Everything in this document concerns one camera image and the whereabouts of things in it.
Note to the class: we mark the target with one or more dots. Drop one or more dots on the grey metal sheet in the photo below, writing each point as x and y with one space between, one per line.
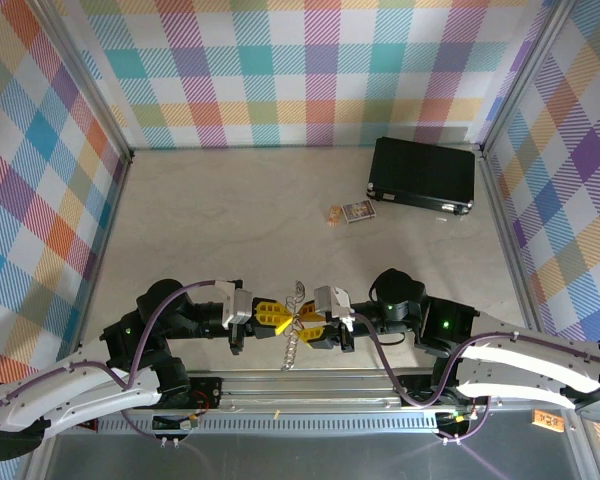
305 457

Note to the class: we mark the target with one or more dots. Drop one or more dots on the purple playing card box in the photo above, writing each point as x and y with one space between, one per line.
359 212

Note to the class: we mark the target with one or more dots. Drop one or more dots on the red triangle sticker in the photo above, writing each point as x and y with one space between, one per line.
89 427

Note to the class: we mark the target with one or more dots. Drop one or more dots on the aluminium frame post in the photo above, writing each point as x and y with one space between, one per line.
86 75
525 75

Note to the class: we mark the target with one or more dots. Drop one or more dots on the black connector hub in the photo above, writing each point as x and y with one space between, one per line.
452 422
172 424

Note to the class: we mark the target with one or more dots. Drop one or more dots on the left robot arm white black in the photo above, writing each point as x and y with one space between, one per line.
80 395

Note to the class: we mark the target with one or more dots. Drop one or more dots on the orange paper tag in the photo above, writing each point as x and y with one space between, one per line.
549 420

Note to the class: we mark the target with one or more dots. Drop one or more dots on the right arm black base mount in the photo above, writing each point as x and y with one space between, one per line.
415 390

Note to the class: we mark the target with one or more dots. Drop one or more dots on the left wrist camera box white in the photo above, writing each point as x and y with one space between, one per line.
236 305

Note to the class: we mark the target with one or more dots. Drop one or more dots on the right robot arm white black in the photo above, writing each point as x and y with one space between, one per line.
520 365

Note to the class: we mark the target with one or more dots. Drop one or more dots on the aluminium mounting rail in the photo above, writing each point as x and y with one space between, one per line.
305 390

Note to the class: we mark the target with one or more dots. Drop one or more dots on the aluminium side rail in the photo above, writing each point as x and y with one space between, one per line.
105 250
510 225

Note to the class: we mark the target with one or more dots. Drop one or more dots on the small orange packet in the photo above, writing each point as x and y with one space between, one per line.
334 216

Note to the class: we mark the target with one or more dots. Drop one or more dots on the black hard case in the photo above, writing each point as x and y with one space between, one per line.
420 170

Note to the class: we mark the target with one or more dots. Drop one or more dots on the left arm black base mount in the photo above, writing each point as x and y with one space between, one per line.
205 390

